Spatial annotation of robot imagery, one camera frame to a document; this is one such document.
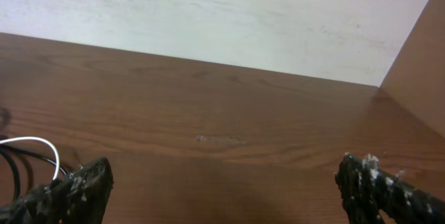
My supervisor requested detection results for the black cable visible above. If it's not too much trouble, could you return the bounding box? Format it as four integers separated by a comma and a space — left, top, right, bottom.
0, 145, 67, 202

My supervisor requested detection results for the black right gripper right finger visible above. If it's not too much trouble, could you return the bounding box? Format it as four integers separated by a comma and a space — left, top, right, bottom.
334, 153, 444, 224

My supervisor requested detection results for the white cable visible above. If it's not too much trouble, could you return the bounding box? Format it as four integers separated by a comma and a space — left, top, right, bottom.
0, 136, 60, 182

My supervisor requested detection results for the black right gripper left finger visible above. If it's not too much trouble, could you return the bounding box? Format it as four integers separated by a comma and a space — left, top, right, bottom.
1, 157, 114, 224

